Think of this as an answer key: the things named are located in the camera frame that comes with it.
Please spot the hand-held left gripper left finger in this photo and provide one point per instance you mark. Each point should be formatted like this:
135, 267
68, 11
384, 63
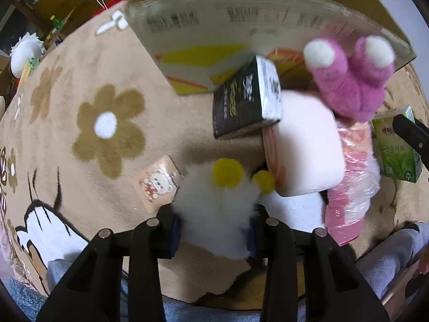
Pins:
175, 238

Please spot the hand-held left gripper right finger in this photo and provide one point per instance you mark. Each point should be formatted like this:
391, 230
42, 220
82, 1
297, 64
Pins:
252, 241

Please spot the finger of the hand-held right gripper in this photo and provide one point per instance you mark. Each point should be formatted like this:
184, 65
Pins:
410, 130

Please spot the white plush toy yellow feet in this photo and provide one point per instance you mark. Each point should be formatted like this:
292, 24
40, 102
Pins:
218, 208

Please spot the pink plush toy white feet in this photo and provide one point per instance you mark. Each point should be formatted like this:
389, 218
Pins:
348, 87

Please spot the cardboard box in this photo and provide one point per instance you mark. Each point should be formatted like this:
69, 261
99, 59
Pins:
207, 30

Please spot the green tissue pack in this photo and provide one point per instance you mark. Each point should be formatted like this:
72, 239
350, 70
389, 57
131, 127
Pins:
395, 151

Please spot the white cloth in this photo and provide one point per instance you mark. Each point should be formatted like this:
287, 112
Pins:
295, 211

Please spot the small bear print tissue pack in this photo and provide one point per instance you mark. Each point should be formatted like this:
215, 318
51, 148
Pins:
157, 184

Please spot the person's grey pants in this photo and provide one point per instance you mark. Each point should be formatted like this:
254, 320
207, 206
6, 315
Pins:
207, 312

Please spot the pink plastic packet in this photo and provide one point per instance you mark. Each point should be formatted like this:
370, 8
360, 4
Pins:
352, 187

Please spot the pale pink foam block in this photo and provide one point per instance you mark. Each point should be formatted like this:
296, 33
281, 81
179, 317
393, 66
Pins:
311, 144

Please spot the beige flower printed blanket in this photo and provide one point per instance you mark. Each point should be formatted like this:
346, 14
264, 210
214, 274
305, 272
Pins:
83, 157

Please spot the black tissue pack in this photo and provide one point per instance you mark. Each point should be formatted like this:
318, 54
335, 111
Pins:
238, 104

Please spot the white round plush toy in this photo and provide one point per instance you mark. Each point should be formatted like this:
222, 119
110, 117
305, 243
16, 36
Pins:
25, 53

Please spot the red paper bag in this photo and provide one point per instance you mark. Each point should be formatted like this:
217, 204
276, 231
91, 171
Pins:
112, 1

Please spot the green bottle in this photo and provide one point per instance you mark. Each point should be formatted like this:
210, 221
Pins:
57, 22

